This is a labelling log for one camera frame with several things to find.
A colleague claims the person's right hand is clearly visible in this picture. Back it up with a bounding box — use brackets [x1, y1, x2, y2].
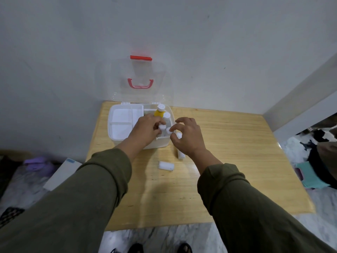
[169, 116, 224, 176]

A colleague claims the person's left hand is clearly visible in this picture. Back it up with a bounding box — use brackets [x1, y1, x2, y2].
[114, 114, 167, 163]

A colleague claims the yellow liquid bottle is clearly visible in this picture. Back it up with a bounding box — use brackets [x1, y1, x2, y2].
[153, 103, 166, 118]

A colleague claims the white first aid box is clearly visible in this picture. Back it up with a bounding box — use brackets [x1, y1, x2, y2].
[96, 55, 176, 150]

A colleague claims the short white bandage roll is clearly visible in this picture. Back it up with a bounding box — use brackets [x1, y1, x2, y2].
[158, 161, 175, 172]

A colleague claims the person's left forearm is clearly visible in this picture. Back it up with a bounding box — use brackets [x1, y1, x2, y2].
[0, 148, 133, 253]

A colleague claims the person's right forearm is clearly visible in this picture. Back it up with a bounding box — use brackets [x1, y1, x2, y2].
[197, 163, 337, 253]

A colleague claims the person's right black sandal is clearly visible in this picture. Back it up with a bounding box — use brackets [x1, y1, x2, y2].
[177, 242, 193, 253]

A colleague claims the person's black sandal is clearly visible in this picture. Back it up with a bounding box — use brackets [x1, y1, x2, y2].
[177, 242, 193, 253]
[127, 242, 144, 253]

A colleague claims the person's left black sandal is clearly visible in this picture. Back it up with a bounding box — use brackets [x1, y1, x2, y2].
[127, 242, 144, 253]

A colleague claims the wooden table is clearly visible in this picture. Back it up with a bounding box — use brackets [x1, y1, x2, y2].
[85, 100, 316, 232]

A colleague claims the white flat box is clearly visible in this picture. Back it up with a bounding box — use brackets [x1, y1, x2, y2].
[43, 157, 83, 192]

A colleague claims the purple plastic item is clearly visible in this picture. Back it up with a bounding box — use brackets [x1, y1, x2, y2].
[24, 156, 56, 177]

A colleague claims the teal plastic stool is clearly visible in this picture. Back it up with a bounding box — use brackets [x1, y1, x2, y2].
[294, 161, 331, 189]

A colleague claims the black patterned floor mat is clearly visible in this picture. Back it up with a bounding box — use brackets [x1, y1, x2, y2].
[0, 207, 26, 229]

